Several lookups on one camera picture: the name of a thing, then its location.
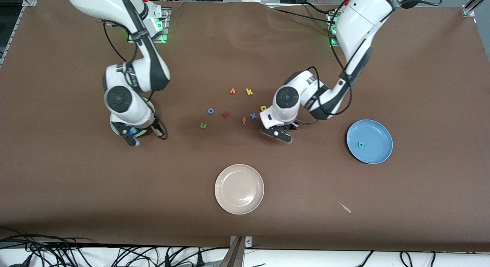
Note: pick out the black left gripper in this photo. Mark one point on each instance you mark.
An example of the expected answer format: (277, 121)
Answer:
(294, 125)

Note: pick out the teal letter b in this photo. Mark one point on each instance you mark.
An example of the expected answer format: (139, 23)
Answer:
(361, 145)

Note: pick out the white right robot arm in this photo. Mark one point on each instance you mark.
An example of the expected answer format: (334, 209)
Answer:
(126, 102)

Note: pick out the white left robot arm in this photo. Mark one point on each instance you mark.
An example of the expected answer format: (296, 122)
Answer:
(287, 98)

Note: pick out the light green plate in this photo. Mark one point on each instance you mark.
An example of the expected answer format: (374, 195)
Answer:
(143, 133)

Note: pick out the beige plate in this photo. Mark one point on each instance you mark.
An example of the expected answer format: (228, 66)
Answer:
(239, 189)

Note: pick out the brown table cover sheet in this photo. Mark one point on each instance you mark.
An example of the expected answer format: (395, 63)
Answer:
(76, 182)

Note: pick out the small white paper scrap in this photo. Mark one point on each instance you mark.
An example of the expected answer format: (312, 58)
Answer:
(345, 208)

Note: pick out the blue plate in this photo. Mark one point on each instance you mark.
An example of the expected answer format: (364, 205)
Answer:
(377, 136)

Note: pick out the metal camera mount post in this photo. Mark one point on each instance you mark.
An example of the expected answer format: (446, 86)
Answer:
(234, 255)

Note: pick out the aluminium corner bracket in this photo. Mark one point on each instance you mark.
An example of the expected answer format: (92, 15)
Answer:
(467, 11)
(30, 1)

